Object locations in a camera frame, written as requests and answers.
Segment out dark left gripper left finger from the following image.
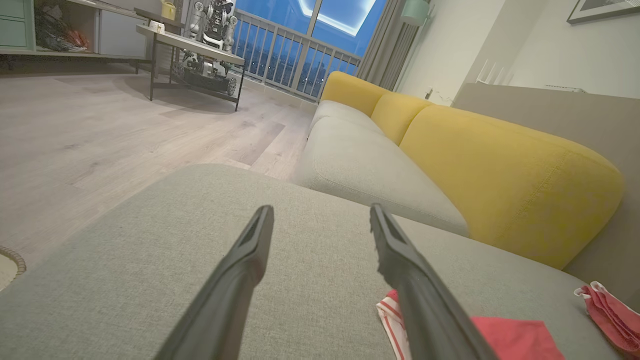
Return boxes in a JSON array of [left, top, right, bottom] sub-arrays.
[[154, 204, 276, 360]]

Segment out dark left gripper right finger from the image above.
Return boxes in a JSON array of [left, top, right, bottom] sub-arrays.
[[369, 202, 501, 360]]

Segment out red Bulls 23 jersey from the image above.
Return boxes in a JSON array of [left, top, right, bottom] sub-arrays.
[[376, 289, 566, 360]]

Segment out red shorts with white stripe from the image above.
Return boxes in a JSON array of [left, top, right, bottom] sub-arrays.
[[574, 281, 640, 359]]

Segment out large grey sofa chaise cushion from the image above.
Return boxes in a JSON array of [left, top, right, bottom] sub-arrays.
[[0, 163, 626, 360]]

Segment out grey sofa seat cushion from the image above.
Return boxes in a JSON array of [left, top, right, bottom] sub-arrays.
[[290, 116, 471, 239], [309, 99, 385, 136]]

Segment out yellow sofa back cushion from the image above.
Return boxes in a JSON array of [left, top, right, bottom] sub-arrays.
[[370, 92, 434, 146], [320, 71, 392, 117], [399, 104, 625, 271]]

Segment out cream woven laundry basket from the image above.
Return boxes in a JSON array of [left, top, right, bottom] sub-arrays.
[[0, 245, 27, 294]]

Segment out white slatted rack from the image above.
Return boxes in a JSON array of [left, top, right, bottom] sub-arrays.
[[474, 58, 516, 86]]

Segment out white balcony railing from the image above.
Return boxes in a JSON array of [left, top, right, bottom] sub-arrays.
[[231, 9, 362, 102]]

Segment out beige sofa back panel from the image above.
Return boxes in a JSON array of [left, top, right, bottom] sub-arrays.
[[451, 82, 640, 312]]

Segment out dark metal side table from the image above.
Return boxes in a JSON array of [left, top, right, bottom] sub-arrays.
[[135, 24, 246, 112]]

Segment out grey curtain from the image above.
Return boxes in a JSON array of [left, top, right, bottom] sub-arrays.
[[356, 0, 424, 92]]

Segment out grey wheeled robot model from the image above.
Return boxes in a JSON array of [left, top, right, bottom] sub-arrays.
[[171, 0, 239, 97]]

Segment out white and green low cabinet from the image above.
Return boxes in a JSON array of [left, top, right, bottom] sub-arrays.
[[0, 0, 152, 65]]

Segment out glass balcony window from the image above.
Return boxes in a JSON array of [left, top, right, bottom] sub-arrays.
[[232, 0, 389, 101]]

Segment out pale green lamp shade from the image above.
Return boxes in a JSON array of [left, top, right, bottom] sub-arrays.
[[399, 0, 431, 27]]

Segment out black framed monochrome picture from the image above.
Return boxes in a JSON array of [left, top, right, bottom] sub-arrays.
[[566, 0, 640, 25]]

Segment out tangled cables in cabinet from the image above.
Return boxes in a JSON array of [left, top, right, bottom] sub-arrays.
[[34, 1, 91, 54]]

